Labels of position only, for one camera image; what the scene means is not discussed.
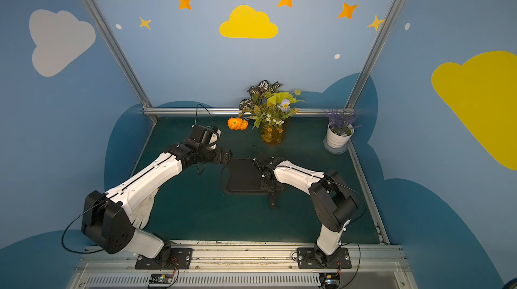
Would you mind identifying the cleaver knife black handle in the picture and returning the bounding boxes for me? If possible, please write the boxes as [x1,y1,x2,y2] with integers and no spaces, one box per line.
[268,191,279,210]

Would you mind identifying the black plastic cutting board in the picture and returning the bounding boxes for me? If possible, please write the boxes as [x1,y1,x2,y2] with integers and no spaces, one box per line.
[220,158,267,196]

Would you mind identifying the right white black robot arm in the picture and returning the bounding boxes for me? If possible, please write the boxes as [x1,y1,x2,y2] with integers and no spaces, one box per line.
[252,158,359,257]

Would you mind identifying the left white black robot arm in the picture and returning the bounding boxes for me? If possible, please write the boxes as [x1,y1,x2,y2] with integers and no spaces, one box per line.
[82,143,232,259]

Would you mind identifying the right controller board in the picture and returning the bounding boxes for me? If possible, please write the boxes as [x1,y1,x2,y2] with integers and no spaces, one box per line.
[319,273,341,289]

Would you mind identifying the controller board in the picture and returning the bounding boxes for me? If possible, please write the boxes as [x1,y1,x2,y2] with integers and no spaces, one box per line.
[319,273,341,289]
[148,274,173,288]

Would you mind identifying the left controller board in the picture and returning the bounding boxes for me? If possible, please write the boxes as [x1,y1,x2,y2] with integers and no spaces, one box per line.
[148,274,173,288]

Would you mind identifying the rear aluminium crossbar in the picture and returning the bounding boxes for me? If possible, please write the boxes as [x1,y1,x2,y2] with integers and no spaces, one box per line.
[143,106,356,118]

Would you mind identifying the flower bouquet in glass vase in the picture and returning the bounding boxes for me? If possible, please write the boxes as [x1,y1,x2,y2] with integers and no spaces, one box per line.
[227,80,301,146]

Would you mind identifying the white work glove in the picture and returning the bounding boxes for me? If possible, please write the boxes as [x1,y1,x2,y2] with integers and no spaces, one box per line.
[129,189,159,229]

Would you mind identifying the lavender plant in white pot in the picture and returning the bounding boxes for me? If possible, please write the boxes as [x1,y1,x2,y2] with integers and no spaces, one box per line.
[323,107,358,154]

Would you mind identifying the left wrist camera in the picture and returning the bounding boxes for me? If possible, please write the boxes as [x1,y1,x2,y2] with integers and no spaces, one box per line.
[190,125,222,149]

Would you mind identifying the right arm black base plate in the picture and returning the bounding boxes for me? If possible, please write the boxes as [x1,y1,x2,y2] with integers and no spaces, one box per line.
[293,245,352,270]

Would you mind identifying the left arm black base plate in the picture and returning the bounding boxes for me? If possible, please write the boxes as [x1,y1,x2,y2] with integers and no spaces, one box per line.
[135,244,193,270]

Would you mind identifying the aluminium front rail frame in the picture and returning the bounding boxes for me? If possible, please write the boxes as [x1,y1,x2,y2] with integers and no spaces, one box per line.
[68,241,417,288]

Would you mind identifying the left aluminium frame post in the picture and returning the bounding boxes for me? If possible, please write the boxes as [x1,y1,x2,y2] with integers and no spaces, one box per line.
[81,0,152,108]

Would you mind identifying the aluminium frame post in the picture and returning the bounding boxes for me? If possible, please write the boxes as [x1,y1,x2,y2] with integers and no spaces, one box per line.
[345,0,406,109]
[81,0,152,108]

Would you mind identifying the right aluminium frame post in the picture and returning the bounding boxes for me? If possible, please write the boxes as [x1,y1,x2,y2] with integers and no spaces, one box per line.
[345,0,406,109]

